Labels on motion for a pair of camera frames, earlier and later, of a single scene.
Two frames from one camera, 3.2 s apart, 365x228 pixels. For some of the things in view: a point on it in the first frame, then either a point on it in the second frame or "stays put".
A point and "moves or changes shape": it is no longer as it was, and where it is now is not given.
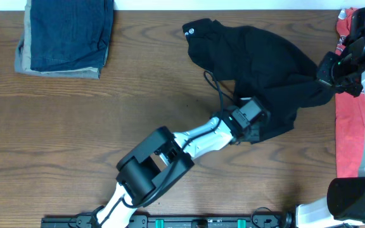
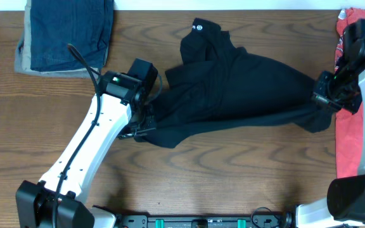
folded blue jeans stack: (22, 58) stays put
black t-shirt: (263, 66) moves or changes shape
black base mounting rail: (174, 221) stays put
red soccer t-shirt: (350, 114) stays put
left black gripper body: (258, 127) → (142, 127)
